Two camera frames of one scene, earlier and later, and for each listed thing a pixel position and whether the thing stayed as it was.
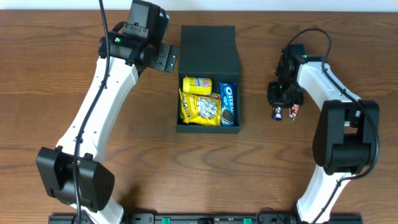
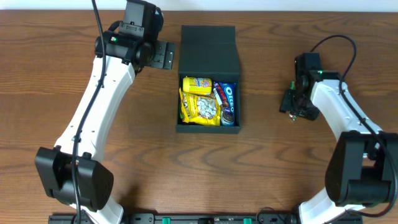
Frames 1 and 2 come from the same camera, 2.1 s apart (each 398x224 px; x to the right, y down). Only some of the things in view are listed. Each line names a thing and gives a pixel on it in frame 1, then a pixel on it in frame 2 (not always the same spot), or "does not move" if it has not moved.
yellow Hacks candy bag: x=198 y=109 does not move
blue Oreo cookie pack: x=227 y=92 does not move
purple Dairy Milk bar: x=277 y=114 → x=220 y=94
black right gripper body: x=285 y=102 → x=289 y=102
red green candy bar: x=293 y=111 does not move
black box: x=209 y=51 does not move
